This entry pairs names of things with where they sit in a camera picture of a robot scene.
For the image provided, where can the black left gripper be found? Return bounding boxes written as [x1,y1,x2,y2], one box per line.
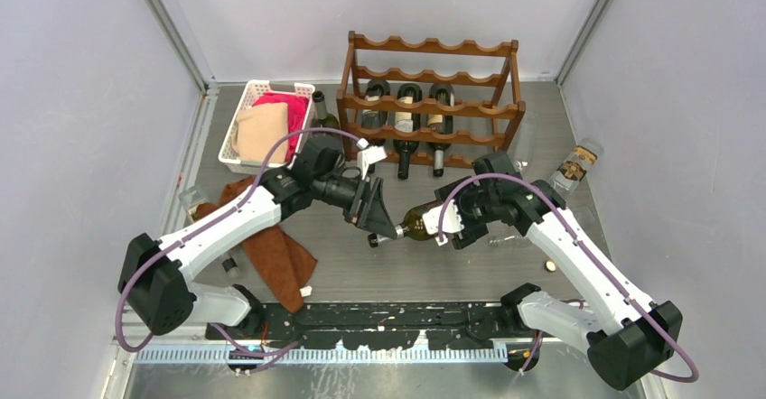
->
[313,172,397,238]

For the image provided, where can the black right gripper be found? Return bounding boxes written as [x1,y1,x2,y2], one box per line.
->
[434,175,500,249]

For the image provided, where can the dark bottle white label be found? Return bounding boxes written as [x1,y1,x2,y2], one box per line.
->
[393,83,423,181]

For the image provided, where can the dark wine bottle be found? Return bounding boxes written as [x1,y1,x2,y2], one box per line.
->
[426,83,455,178]

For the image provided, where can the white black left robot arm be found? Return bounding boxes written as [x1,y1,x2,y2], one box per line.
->
[117,128,397,339]

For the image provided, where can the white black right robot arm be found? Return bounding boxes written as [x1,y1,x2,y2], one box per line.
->
[426,153,683,391]

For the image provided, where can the clear lying bottle upper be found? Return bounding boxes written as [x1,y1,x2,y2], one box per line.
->
[511,112,540,173]

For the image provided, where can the clear lying bottle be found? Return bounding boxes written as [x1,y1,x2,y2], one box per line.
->
[511,112,540,173]
[488,201,591,249]

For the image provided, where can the green bottle far left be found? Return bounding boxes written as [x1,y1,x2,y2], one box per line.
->
[311,90,341,129]

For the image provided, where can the clear bottle brown label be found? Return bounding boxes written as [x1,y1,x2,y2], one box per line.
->
[548,138,603,199]

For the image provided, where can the brown wooden wine rack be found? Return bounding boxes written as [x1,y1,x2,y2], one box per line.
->
[336,31,526,152]

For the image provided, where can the clear lying bottle lower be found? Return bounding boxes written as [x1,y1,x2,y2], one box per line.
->
[488,201,591,249]

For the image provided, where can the clear bottle under towel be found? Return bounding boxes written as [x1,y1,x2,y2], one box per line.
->
[178,185,241,279]

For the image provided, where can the brown towel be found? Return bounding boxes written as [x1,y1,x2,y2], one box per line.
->
[194,176,319,314]

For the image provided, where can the pink folded cloth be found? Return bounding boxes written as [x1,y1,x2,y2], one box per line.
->
[253,92,308,133]

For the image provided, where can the peach folded cloth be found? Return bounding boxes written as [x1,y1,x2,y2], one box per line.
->
[233,102,289,162]

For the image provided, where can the white plastic basket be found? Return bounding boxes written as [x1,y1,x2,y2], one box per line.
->
[218,79,316,180]

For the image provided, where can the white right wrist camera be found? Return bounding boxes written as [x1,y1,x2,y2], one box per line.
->
[435,199,464,246]

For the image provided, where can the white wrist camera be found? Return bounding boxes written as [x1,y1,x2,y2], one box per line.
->
[356,138,388,180]
[435,199,464,246]

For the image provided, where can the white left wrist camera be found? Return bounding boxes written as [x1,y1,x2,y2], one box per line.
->
[356,138,388,180]

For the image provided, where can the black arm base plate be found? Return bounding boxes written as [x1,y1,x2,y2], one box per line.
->
[227,302,535,351]

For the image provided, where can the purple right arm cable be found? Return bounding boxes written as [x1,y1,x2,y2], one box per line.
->
[437,172,700,385]

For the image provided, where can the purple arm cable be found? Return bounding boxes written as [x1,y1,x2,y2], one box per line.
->
[115,126,363,375]
[437,172,700,385]

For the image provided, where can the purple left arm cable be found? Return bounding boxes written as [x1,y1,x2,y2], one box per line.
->
[115,126,363,375]

